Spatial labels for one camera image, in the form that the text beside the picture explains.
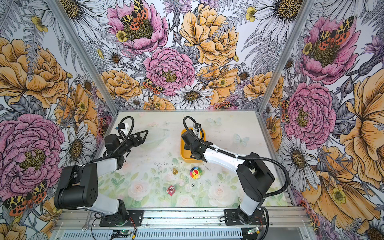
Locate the left aluminium frame post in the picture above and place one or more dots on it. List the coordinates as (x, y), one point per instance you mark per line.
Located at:
(73, 37)

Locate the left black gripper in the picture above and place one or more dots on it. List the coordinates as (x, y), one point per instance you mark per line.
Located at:
(141, 140)

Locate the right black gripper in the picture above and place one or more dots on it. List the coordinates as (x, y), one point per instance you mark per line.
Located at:
(186, 147)

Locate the green circuit board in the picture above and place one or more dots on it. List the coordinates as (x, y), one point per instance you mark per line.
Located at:
(121, 234)

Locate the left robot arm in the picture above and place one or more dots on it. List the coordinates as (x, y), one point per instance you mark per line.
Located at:
(78, 187)

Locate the small red pink toy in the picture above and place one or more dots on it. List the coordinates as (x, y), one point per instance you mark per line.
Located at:
(171, 190)

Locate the aluminium frame post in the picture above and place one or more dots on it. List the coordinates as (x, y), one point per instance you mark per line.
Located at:
(73, 37)
(300, 22)

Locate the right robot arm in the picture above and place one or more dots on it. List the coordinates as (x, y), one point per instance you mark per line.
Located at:
(254, 175)

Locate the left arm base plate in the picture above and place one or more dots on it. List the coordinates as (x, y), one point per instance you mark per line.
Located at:
(132, 218)

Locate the right aluminium frame post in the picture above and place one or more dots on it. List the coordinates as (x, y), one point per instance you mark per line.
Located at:
(300, 22)

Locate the aluminium mounting rail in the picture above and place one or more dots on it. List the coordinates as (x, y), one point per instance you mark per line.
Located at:
(185, 218)

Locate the white slotted cable duct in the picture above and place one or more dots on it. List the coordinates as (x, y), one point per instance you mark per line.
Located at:
(156, 234)

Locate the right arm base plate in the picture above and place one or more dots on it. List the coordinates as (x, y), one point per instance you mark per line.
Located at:
(236, 217)

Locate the small board with connector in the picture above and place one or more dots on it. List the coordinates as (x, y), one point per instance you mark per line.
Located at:
(253, 231)

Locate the colourful flower toy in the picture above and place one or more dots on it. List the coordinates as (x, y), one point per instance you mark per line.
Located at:
(196, 173)

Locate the yellow plastic bin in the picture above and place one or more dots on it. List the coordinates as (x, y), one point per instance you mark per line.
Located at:
(186, 154)

